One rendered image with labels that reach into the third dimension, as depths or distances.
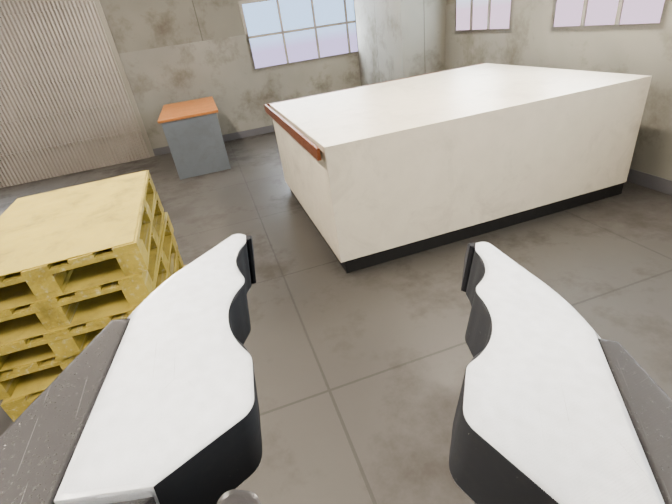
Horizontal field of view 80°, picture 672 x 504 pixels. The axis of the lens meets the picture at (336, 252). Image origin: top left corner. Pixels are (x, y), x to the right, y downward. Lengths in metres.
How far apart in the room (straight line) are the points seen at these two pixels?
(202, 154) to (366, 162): 3.60
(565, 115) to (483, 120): 0.71
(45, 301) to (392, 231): 2.09
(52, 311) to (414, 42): 5.60
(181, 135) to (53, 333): 4.09
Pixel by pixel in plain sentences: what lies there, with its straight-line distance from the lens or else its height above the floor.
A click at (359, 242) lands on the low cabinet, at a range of 2.91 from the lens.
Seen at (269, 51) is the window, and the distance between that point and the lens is 7.67.
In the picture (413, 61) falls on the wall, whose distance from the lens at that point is 6.53.
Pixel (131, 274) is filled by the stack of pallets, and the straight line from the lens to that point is 2.06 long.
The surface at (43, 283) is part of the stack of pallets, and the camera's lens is 2.13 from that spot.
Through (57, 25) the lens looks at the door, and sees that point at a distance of 7.74.
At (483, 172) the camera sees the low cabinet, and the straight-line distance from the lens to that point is 3.22.
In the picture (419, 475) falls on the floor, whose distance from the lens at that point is 1.91.
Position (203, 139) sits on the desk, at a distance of 5.92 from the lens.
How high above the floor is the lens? 1.64
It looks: 30 degrees down
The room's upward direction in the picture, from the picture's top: 8 degrees counter-clockwise
